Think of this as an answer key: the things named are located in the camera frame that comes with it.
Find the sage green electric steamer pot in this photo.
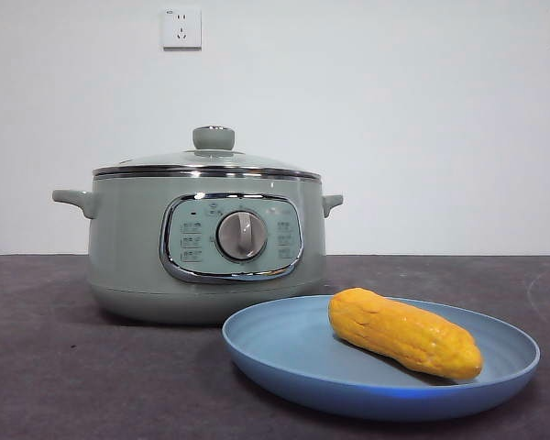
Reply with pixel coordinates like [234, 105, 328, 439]
[51, 175, 345, 327]

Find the yellow corn cob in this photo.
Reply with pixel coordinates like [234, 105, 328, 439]
[327, 287, 484, 381]

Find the white wall power socket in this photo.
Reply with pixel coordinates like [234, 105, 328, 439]
[161, 7, 203, 51]

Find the glass lid with green knob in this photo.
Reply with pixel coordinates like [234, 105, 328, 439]
[92, 124, 324, 180]

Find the blue round plate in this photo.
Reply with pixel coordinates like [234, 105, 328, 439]
[221, 294, 542, 423]

